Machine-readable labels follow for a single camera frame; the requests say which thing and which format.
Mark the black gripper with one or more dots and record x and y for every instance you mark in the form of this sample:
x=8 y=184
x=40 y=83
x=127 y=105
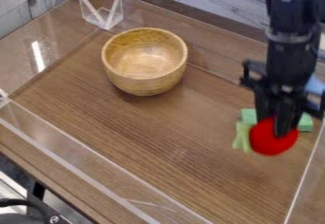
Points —
x=279 y=80

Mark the green rectangular block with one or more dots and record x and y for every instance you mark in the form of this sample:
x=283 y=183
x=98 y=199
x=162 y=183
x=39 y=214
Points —
x=247 y=116

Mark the wooden bowl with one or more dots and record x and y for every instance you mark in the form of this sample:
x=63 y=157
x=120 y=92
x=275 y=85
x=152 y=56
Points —
x=144 y=60

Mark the black table leg bracket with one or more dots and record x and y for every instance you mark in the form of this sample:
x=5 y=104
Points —
x=39 y=209

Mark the red plush fruit green stem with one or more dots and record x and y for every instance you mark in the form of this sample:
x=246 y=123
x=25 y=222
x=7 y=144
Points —
x=257 y=138

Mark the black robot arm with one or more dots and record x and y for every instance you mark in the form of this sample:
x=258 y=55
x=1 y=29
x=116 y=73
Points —
x=297 y=15

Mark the clear acrylic corner bracket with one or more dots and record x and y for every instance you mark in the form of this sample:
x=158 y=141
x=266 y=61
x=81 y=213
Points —
x=104 y=18

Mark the clear acrylic tray wall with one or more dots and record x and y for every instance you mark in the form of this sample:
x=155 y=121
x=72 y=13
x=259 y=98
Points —
x=94 y=184

